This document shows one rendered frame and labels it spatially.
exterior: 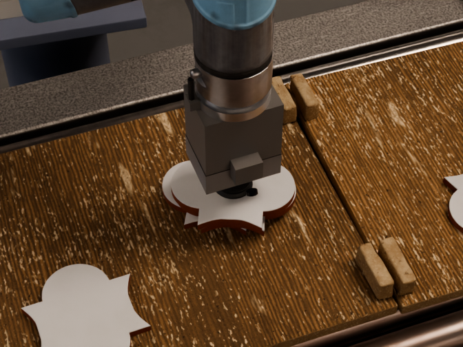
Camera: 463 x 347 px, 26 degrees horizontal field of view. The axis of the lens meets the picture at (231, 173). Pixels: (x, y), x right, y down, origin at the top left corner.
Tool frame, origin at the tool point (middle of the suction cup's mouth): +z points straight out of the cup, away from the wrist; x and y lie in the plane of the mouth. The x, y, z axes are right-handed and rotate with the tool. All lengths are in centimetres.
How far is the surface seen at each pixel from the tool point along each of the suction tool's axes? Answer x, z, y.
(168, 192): 3.8, 1.8, -6.3
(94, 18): 44.3, 9.5, -4.1
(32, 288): -2.6, 2.8, -23.7
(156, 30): 134, 97, 30
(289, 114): 9.5, 1.2, 10.9
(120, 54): 128, 97, 18
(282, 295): -13.0, 2.8, 0.6
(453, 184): -6.8, 1.8, 24.2
